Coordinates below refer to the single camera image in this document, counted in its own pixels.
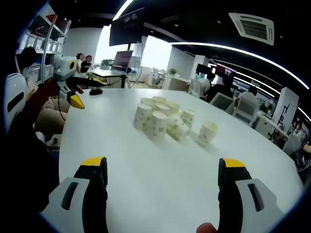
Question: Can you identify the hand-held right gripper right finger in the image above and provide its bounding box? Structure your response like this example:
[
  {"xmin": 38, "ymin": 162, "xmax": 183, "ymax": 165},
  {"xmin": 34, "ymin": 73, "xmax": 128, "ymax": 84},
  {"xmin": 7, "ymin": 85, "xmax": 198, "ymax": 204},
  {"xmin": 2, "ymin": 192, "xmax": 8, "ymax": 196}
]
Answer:
[{"xmin": 217, "ymin": 157, "xmax": 286, "ymax": 233}]

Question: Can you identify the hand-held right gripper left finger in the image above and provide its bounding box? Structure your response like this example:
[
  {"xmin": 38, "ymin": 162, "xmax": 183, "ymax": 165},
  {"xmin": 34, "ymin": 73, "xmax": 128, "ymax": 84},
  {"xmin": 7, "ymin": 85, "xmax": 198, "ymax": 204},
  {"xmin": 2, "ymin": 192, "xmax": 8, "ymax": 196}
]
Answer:
[{"xmin": 40, "ymin": 156, "xmax": 109, "ymax": 233}]

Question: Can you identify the cluster of paper cups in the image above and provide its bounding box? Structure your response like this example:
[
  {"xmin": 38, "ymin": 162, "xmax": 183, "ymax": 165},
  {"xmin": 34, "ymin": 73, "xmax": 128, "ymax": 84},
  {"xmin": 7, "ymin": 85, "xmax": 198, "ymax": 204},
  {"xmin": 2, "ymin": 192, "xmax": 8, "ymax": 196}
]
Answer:
[{"xmin": 133, "ymin": 96, "xmax": 219, "ymax": 146}]

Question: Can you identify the person's left hand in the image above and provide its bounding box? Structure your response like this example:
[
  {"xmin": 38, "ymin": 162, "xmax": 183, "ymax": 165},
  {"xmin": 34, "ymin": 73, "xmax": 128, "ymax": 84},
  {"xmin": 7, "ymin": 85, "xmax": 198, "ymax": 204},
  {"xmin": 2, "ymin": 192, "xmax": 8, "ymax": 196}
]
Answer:
[{"xmin": 31, "ymin": 79, "xmax": 85, "ymax": 109}]

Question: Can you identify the white office desk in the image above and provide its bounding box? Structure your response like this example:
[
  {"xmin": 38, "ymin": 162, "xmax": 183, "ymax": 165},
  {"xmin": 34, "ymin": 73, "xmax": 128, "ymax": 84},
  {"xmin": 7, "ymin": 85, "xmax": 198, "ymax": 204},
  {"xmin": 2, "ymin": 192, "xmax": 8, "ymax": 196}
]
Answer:
[{"xmin": 92, "ymin": 67, "xmax": 128, "ymax": 88}]

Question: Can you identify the curved grey pole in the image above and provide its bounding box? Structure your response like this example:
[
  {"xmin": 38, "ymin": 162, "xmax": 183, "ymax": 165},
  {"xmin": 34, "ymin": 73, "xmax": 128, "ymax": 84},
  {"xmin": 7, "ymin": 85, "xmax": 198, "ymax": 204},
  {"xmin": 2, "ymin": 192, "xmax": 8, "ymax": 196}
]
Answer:
[{"xmin": 40, "ymin": 14, "xmax": 59, "ymax": 84}]

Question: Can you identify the row of clear storage boxes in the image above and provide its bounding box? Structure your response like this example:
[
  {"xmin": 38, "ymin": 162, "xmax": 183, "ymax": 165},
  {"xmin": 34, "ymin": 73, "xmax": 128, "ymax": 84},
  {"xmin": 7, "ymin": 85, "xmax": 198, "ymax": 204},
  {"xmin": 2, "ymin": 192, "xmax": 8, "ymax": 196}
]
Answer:
[{"xmin": 24, "ymin": 33, "xmax": 64, "ymax": 53}]

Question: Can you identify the pink screen monitor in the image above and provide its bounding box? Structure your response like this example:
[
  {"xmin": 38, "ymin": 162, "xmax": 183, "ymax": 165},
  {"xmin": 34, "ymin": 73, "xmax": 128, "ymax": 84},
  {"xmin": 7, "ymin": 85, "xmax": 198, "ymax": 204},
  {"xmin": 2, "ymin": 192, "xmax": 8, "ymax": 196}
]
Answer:
[{"xmin": 111, "ymin": 50, "xmax": 134, "ymax": 72}]

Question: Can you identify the metal storage shelf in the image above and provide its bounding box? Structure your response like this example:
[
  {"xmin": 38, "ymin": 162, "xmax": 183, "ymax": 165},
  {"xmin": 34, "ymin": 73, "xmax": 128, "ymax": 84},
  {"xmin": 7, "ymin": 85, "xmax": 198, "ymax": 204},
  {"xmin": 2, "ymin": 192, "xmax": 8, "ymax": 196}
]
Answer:
[{"xmin": 18, "ymin": 13, "xmax": 72, "ymax": 84}]

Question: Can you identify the white chest-worn device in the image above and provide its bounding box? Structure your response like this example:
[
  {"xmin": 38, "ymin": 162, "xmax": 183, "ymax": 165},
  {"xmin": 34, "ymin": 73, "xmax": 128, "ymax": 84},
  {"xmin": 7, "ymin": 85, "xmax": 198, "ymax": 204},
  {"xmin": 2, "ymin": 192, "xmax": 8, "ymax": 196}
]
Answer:
[{"xmin": 3, "ymin": 72, "xmax": 27, "ymax": 133}]

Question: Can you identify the large black display screen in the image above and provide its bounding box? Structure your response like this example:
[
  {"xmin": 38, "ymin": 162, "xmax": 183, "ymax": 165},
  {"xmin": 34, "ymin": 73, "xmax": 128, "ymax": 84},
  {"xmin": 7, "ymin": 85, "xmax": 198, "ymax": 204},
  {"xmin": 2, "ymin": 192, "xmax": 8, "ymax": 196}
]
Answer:
[{"xmin": 108, "ymin": 7, "xmax": 145, "ymax": 47}]

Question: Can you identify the white table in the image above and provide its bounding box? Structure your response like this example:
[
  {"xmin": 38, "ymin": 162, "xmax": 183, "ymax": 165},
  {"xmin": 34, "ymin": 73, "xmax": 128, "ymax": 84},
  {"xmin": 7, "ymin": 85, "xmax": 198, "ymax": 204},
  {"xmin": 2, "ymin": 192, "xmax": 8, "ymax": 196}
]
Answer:
[{"xmin": 58, "ymin": 87, "xmax": 306, "ymax": 233}]

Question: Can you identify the white ceiling light strip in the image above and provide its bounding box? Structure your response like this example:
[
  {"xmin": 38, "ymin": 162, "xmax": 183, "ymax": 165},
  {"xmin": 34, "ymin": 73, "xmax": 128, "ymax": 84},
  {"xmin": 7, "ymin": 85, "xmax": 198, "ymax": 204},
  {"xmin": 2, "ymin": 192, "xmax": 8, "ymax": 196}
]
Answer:
[
  {"xmin": 170, "ymin": 41, "xmax": 311, "ymax": 90},
  {"xmin": 113, "ymin": 0, "xmax": 134, "ymax": 21}
]

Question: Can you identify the white office cabinet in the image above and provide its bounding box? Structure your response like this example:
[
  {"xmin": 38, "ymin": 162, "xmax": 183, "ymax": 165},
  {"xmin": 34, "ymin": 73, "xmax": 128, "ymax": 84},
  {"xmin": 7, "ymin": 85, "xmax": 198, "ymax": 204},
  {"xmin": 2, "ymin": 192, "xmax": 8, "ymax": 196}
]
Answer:
[{"xmin": 162, "ymin": 74, "xmax": 191, "ymax": 93}]

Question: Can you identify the grey office chair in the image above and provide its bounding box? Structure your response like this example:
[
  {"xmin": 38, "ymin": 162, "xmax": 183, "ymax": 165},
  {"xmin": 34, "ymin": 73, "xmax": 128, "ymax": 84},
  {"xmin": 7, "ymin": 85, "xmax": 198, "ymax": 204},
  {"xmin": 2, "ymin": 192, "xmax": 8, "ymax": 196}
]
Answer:
[
  {"xmin": 232, "ymin": 97, "xmax": 259, "ymax": 127},
  {"xmin": 210, "ymin": 92, "xmax": 235, "ymax": 113},
  {"xmin": 190, "ymin": 79, "xmax": 204, "ymax": 98}
]

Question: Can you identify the black desk monitor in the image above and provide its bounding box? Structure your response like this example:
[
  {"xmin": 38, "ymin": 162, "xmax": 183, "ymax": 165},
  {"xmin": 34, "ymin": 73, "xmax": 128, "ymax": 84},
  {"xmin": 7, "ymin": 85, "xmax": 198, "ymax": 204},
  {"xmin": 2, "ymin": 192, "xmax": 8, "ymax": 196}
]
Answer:
[{"xmin": 196, "ymin": 63, "xmax": 211, "ymax": 73}]

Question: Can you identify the white ceiling air vent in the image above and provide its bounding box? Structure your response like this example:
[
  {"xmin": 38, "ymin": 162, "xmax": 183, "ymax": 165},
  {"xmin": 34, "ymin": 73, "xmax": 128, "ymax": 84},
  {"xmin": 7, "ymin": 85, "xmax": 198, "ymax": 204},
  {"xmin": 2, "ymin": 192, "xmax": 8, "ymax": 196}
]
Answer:
[{"xmin": 228, "ymin": 12, "xmax": 275, "ymax": 46}]

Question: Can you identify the red wall screen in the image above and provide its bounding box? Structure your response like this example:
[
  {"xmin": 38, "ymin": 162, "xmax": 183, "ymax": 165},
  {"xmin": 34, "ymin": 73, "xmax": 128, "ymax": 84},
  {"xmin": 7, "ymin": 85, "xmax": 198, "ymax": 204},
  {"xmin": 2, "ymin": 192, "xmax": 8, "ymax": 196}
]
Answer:
[{"xmin": 216, "ymin": 63, "xmax": 237, "ymax": 78}]

